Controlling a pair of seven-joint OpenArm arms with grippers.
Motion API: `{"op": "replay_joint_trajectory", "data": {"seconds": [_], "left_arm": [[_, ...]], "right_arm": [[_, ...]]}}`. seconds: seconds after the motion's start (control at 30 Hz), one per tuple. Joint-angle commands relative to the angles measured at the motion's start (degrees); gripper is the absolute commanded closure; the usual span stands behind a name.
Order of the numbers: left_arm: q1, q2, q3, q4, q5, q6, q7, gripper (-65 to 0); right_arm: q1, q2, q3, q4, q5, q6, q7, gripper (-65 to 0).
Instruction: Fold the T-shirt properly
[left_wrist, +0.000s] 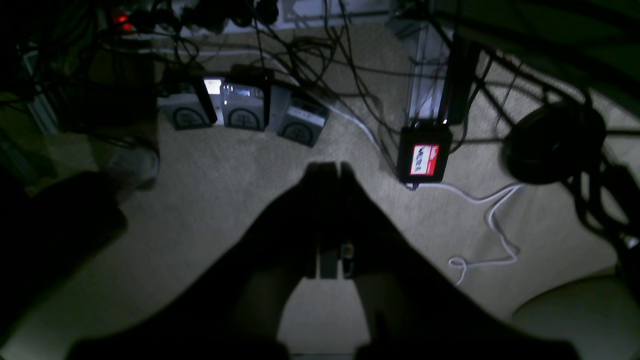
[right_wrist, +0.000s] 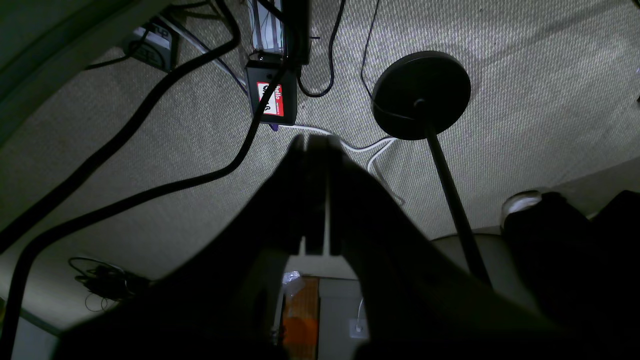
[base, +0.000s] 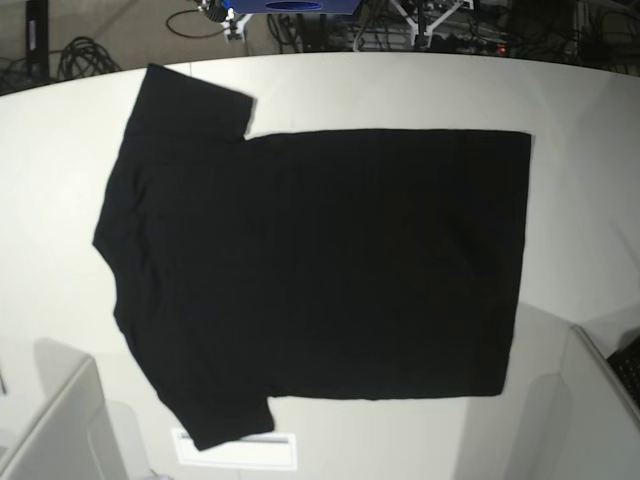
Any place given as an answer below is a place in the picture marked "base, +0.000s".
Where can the black T-shirt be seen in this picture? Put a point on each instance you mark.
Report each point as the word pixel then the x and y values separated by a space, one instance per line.
pixel 370 264

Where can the black keyboard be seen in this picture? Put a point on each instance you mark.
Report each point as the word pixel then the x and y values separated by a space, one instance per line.
pixel 626 365

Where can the black power strip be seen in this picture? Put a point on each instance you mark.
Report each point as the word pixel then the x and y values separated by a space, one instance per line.
pixel 468 45

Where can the blue box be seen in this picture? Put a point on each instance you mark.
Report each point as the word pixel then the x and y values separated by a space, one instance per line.
pixel 346 7

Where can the grey left partition panel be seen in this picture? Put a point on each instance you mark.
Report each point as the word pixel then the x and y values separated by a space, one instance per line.
pixel 71 437

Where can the grey partition panel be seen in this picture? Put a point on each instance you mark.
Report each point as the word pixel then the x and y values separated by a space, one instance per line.
pixel 580 423
pixel 71 437

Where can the grey right partition panel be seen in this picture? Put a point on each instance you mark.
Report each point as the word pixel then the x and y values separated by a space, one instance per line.
pixel 580 423

